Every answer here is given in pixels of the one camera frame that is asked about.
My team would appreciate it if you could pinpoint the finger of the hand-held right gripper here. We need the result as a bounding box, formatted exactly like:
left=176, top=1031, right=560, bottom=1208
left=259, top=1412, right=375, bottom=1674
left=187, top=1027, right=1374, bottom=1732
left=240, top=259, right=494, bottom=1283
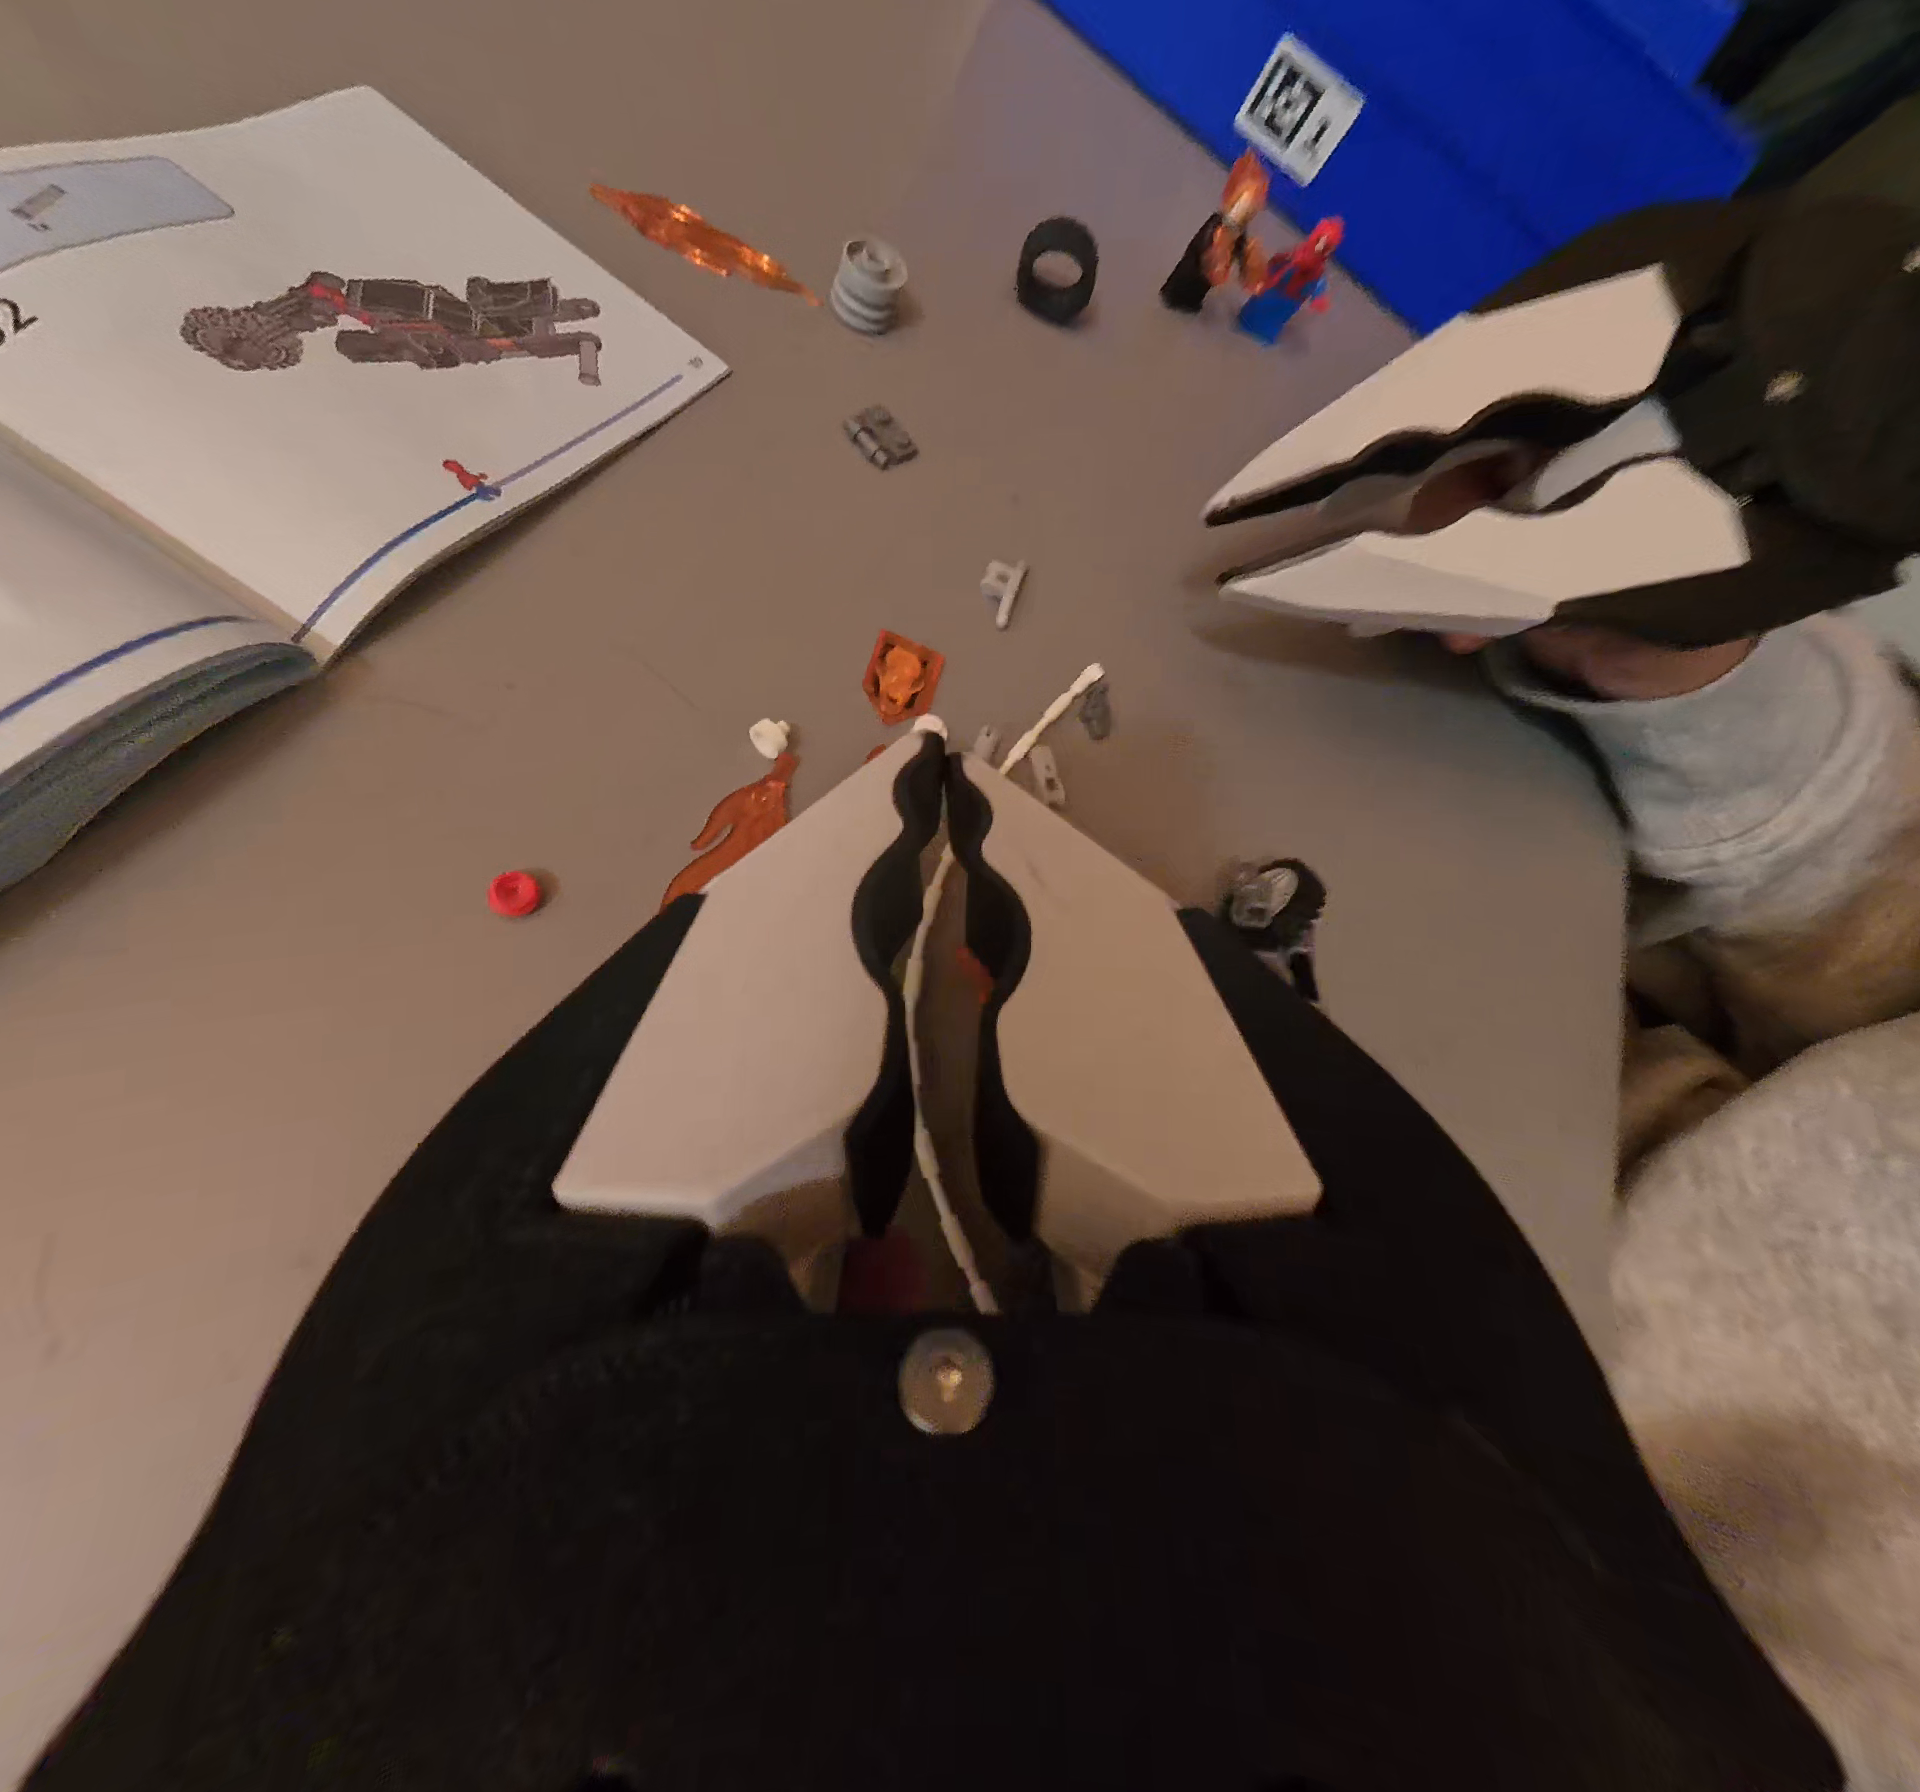
left=1198, top=264, right=1691, bottom=531
left=1219, top=398, right=1758, bottom=640

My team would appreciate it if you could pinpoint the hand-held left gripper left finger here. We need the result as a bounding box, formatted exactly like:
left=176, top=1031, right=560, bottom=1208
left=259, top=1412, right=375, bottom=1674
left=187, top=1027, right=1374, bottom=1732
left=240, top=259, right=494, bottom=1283
left=552, top=733, right=951, bottom=1242

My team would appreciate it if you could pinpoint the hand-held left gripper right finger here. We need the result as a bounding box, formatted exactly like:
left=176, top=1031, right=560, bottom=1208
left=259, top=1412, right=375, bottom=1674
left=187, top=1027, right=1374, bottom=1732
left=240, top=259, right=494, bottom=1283
left=944, top=749, right=1323, bottom=1245

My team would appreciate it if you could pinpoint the black toy motorcycle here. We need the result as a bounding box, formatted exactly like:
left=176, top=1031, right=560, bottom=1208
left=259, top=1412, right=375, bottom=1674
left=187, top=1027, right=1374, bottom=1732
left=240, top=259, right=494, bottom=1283
left=1214, top=856, right=1334, bottom=1006

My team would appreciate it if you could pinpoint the white chain piece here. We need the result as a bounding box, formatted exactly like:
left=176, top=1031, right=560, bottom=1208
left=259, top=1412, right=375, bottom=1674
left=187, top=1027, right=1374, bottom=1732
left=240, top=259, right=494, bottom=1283
left=900, top=664, right=1108, bottom=1315

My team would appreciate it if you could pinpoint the person's right forearm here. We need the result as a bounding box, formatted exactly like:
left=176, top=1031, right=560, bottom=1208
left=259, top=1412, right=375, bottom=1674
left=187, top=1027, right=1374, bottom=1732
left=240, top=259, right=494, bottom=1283
left=1483, top=614, right=1920, bottom=955

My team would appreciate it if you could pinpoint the person's right hand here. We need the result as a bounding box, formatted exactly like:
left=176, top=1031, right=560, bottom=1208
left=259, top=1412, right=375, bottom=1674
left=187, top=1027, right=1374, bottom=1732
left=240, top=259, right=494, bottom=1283
left=1431, top=621, right=1760, bottom=701

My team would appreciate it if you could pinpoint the red and blue minifigure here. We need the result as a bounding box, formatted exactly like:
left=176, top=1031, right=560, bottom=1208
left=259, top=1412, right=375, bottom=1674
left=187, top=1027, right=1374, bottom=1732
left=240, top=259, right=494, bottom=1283
left=1240, top=218, right=1347, bottom=347

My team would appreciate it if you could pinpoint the large orange flame piece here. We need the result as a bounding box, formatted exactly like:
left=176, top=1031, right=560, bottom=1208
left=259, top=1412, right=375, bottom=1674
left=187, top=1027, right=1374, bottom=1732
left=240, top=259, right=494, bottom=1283
left=660, top=749, right=800, bottom=915

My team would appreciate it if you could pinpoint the flame-headed black minifigure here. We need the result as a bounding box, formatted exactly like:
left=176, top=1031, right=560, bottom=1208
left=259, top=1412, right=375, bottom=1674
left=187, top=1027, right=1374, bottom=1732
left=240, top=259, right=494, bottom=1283
left=1159, top=150, right=1278, bottom=318

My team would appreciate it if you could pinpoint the orange skull shield tile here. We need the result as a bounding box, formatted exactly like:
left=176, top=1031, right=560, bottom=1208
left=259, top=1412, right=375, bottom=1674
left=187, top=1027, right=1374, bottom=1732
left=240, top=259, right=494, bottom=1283
left=862, top=628, right=950, bottom=727

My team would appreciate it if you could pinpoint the black rubber tyre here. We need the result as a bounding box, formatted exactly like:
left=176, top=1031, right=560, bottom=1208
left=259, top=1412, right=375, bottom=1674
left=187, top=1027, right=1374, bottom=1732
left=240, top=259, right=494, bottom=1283
left=1016, top=218, right=1099, bottom=321

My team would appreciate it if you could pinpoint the grey wheel hub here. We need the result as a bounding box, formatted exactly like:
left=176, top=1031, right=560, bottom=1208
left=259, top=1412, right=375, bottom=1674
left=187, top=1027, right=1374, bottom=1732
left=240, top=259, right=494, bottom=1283
left=829, top=235, right=915, bottom=339

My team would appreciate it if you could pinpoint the open instruction booklet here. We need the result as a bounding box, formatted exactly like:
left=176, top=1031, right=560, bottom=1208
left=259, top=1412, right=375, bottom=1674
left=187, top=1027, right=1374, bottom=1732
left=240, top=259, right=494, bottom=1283
left=0, top=84, right=733, bottom=893

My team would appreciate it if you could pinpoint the slim orange flame piece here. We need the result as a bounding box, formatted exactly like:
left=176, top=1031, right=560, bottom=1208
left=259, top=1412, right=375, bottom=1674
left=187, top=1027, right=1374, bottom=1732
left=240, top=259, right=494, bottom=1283
left=589, top=183, right=823, bottom=308

